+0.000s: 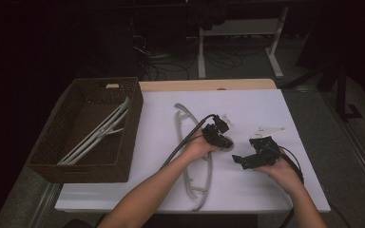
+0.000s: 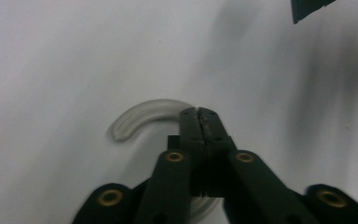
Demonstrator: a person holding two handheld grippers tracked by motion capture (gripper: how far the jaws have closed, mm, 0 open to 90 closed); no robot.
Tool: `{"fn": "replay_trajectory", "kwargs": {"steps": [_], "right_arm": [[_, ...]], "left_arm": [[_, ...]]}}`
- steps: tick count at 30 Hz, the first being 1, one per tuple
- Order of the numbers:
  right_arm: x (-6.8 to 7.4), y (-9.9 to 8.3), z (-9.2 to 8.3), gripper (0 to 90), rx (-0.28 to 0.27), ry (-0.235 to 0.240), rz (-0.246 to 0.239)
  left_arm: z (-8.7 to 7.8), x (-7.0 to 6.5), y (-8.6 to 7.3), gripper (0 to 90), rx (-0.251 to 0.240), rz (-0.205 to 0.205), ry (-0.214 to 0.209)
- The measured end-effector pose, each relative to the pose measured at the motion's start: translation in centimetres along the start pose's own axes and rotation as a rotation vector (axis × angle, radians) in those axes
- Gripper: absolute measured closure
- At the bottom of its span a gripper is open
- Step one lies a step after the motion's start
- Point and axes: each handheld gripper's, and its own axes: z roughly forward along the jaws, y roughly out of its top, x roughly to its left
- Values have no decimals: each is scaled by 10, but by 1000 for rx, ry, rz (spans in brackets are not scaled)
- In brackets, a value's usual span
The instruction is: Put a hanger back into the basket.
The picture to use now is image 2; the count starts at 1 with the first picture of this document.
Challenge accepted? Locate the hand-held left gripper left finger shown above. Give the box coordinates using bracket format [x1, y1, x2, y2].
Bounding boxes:
[133, 106, 207, 224]

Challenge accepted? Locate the white table mat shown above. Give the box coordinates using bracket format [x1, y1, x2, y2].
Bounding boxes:
[0, 0, 358, 224]

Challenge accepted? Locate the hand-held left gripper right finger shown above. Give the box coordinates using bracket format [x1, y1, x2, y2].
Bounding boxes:
[198, 106, 321, 224]

